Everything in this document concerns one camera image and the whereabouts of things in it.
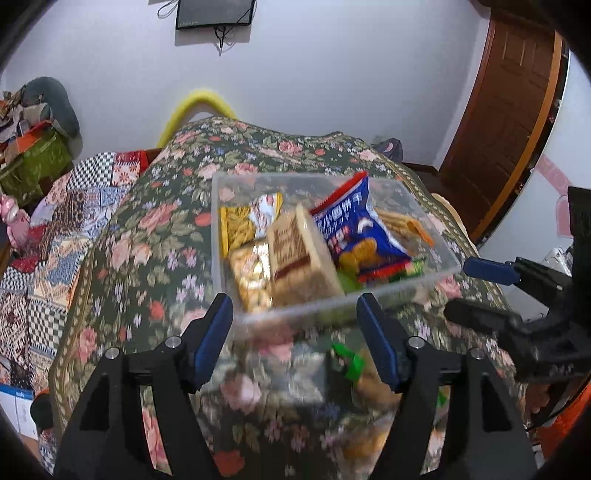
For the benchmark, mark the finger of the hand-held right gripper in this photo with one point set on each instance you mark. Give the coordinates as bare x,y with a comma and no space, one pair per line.
489,270
471,314

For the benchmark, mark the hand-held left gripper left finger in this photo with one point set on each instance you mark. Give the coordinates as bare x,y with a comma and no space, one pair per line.
212,337

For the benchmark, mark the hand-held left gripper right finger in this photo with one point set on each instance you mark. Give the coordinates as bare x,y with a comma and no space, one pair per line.
381,341

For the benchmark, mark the green snack packet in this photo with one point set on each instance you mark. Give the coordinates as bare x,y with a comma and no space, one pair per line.
408,271
353,367

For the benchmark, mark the tan bread packet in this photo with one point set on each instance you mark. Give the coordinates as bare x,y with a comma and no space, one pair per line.
249,277

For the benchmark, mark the cream cake packet orange end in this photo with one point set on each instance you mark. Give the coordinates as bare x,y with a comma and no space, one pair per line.
401,224

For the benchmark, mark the blue cracker packet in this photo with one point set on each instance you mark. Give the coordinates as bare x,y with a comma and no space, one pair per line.
364,230

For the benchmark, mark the yellow fries packet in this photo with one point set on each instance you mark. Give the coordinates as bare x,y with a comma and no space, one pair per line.
238,226

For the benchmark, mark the pale rectangular snack packet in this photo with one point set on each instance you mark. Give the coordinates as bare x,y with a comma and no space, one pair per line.
298,258

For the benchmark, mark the clear plastic container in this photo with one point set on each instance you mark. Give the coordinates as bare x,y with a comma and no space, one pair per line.
277,184

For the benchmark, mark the person's right hand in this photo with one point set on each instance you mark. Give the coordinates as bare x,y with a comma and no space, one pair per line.
538,397

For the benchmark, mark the pink heart stickers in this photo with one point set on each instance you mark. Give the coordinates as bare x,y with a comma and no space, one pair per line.
564,217

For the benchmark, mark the brown pastry packet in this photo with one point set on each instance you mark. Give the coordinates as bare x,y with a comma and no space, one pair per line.
374,438

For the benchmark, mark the brown wooden door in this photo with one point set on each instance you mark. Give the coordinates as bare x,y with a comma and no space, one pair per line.
503,115

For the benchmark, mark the grey backpack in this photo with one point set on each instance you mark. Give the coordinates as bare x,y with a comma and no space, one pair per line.
390,147

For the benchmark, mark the patchwork quilt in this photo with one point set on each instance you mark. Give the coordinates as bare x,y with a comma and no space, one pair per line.
78,203

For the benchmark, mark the white cardboard box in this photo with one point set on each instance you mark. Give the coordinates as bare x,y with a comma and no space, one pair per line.
18,406

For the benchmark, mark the pink toy figure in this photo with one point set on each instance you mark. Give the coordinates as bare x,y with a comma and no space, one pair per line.
16,221

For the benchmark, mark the yellow padded tube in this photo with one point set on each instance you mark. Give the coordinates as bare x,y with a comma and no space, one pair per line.
203,97

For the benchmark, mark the green bag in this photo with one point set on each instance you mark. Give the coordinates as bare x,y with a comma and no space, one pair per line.
41,161

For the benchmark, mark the pile of patterned cloths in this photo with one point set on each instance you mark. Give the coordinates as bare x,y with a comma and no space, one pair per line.
18,120

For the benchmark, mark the small black monitor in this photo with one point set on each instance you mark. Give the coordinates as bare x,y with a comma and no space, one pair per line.
212,11

